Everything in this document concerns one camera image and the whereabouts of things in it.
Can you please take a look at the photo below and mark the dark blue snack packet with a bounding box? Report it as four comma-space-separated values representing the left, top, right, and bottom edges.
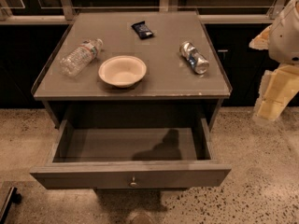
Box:
132, 21, 153, 39

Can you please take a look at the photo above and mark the crushed silver blue can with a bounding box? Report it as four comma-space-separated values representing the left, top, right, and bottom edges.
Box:
179, 41, 209, 75

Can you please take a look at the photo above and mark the clear plastic water bottle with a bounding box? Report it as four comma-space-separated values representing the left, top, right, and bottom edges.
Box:
60, 38, 103, 77

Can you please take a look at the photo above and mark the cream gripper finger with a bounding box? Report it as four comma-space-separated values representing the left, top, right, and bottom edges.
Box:
253, 63, 299, 122
249, 26, 271, 50

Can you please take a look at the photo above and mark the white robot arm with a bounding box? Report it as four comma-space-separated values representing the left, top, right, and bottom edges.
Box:
249, 0, 299, 124

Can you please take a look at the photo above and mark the grey top drawer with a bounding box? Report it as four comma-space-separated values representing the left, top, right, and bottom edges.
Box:
30, 119, 231, 189

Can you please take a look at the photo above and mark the dark cabinet door handle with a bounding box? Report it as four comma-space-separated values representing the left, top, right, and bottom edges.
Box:
217, 49, 228, 53

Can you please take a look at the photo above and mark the grey drawer cabinet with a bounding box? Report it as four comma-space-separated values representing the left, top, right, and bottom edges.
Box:
33, 11, 232, 121

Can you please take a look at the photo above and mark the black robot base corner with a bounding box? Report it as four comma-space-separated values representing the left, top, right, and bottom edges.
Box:
0, 187, 22, 224

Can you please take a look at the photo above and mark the white paper bowl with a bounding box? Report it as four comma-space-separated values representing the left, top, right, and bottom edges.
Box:
98, 56, 147, 88

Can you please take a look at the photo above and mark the metal railing frame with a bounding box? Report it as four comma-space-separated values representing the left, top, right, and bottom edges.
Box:
0, 0, 291, 24

